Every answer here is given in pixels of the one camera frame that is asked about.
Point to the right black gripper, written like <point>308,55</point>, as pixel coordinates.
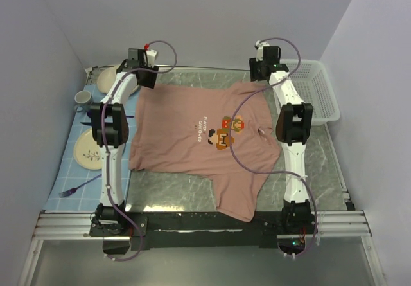
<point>253,76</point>

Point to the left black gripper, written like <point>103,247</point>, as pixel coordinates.
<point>150,82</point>

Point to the pink printed t shirt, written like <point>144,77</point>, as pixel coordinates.
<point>224,135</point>

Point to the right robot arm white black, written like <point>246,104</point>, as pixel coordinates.
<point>292,130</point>

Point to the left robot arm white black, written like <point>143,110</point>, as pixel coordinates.
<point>110,129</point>

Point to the cream divided plate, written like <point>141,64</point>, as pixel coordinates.
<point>106,79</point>

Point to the white plastic basket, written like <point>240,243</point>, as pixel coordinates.
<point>313,85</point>

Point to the purple spoon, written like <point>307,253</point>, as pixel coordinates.
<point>89,114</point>

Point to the grey mug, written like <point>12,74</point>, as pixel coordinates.
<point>83,100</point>

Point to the cream teal round plate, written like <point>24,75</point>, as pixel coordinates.
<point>87,152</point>

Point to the purple fork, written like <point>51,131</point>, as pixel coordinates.
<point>73,190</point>

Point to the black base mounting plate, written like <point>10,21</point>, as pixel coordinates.
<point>199,229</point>

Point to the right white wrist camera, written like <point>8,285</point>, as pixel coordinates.
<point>259,46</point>

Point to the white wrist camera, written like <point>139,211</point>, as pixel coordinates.
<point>150,56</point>
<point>259,46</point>

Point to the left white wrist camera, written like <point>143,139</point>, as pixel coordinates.
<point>150,56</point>

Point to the aluminium frame rail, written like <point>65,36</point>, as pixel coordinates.
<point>76,226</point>

